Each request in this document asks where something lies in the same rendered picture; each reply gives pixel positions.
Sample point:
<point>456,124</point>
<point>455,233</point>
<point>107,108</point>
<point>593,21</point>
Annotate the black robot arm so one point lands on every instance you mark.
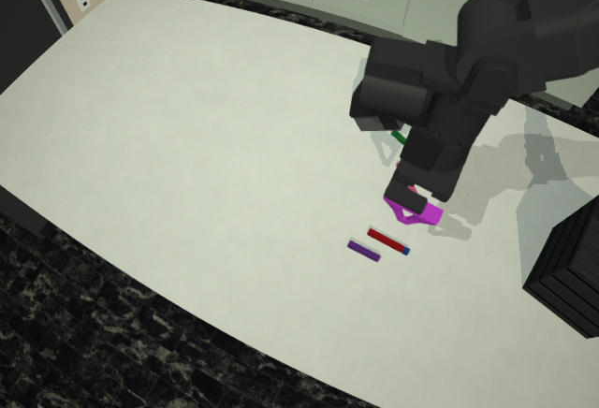
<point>502,46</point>

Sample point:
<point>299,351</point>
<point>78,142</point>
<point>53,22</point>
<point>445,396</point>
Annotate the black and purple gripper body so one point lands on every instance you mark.
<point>441,180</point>

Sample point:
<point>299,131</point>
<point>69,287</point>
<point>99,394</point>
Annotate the dark red rod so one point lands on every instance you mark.
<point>387,241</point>

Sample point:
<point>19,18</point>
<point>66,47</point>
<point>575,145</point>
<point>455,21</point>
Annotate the purple rod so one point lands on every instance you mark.
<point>373,256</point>

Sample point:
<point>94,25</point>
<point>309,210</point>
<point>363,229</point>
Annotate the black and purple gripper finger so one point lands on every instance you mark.
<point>431,214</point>

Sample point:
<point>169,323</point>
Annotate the green rod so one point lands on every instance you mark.
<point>398,137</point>

